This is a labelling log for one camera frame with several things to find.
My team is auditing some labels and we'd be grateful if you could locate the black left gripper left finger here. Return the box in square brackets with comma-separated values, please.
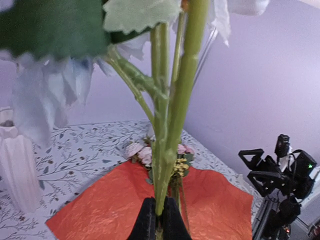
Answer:
[128, 197, 156, 240]

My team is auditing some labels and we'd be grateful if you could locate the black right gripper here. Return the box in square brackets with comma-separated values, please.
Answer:
[238, 148, 317, 200]

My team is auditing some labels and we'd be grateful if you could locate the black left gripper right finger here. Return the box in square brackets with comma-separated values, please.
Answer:
[161, 197, 192, 240]

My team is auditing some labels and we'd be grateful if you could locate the orange tissue paper sheet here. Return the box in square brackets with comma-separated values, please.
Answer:
[46, 162, 253, 240]

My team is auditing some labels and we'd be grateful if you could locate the yellow small flower sprig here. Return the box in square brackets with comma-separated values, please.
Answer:
[170, 158, 190, 228]

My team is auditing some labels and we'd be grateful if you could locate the white ribbed ceramic vase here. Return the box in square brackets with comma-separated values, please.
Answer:
[0, 107, 41, 213]

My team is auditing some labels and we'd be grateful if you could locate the blue hydrangea flower stem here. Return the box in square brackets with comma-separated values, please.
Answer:
[0, 0, 269, 216]

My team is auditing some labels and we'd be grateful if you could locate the floral patterned tablecloth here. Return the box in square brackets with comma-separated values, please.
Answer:
[0, 121, 262, 240]

